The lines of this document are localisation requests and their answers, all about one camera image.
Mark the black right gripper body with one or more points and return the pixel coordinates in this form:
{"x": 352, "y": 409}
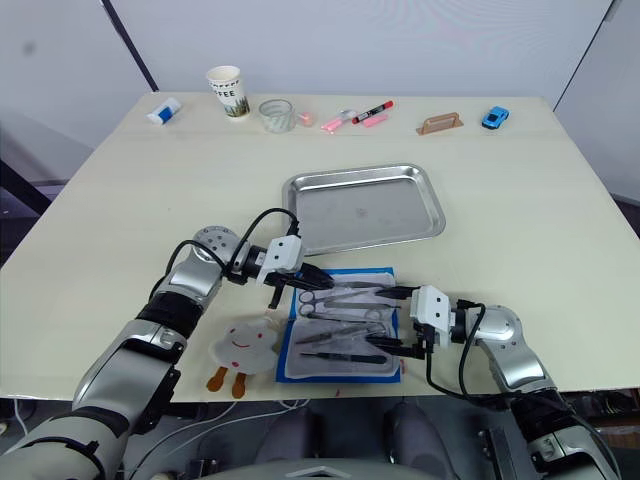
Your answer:
{"x": 426, "y": 345}

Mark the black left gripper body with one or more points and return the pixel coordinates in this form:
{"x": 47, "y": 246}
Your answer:
{"x": 289, "y": 276}

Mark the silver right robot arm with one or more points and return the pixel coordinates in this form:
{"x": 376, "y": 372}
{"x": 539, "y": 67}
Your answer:
{"x": 520, "y": 365}

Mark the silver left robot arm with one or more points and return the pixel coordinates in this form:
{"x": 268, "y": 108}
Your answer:
{"x": 192, "y": 282}

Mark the silver surgical scissors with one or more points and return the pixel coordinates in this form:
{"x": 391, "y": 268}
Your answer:
{"x": 306, "y": 303}

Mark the blue surgical instrument pack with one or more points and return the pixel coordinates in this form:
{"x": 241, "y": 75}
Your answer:
{"x": 340, "y": 372}

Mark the metal tray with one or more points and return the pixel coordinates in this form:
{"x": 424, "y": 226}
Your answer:
{"x": 362, "y": 212}

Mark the long silver forceps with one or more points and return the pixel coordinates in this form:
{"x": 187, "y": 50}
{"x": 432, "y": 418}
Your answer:
{"x": 357, "y": 285}

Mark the black tweezers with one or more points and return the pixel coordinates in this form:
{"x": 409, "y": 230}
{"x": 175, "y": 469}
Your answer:
{"x": 345, "y": 358}

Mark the white cloud plush toy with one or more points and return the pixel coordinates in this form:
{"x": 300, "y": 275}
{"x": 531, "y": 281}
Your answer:
{"x": 245, "y": 345}

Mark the short silver tweezers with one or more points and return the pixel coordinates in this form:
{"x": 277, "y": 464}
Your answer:
{"x": 315, "y": 336}

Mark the dark grey rounded shape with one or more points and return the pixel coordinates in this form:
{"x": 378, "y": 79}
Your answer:
{"x": 415, "y": 430}
{"x": 295, "y": 430}

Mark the silver robot torso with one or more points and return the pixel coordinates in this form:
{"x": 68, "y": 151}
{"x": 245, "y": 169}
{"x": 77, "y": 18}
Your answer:
{"x": 325, "y": 472}

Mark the small pink translucent piece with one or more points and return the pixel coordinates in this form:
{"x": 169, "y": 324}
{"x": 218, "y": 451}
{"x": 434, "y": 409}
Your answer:
{"x": 308, "y": 118}

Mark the clear glass measuring cup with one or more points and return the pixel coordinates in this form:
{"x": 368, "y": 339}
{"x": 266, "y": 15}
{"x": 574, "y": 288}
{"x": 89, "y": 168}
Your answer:
{"x": 276, "y": 117}

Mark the red marker pen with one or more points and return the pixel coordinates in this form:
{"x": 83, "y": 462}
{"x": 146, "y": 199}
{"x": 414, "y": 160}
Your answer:
{"x": 372, "y": 112}

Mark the paper coffee cup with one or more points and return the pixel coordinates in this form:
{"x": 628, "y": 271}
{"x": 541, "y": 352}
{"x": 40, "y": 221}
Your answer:
{"x": 231, "y": 95}

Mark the blue toy car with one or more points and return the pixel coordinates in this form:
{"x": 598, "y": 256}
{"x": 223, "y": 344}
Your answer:
{"x": 496, "y": 117}

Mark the blue and white tube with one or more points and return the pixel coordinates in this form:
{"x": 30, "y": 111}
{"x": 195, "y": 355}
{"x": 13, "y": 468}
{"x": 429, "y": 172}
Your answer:
{"x": 164, "y": 112}

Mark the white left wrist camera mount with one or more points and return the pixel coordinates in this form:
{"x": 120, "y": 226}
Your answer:
{"x": 282, "y": 252}

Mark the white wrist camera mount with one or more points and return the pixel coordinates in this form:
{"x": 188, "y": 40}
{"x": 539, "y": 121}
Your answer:
{"x": 282, "y": 252}
{"x": 431, "y": 310}

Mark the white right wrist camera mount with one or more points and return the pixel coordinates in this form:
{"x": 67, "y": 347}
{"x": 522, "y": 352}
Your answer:
{"x": 431, "y": 310}

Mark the black partition post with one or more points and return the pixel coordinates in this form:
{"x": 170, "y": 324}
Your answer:
{"x": 137, "y": 47}

